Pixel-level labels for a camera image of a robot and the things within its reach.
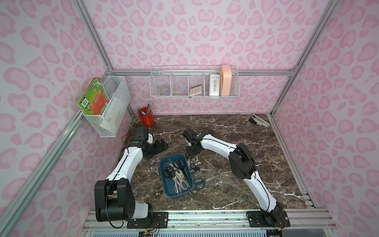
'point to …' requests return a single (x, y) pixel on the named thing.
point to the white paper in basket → (112, 113)
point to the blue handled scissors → (199, 182)
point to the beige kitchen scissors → (179, 174)
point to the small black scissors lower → (193, 171)
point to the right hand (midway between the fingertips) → (191, 152)
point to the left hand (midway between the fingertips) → (162, 146)
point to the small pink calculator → (196, 90)
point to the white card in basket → (214, 85)
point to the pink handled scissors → (182, 184)
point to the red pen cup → (147, 119)
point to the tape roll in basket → (164, 92)
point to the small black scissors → (193, 166)
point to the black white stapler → (258, 121)
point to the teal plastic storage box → (167, 159)
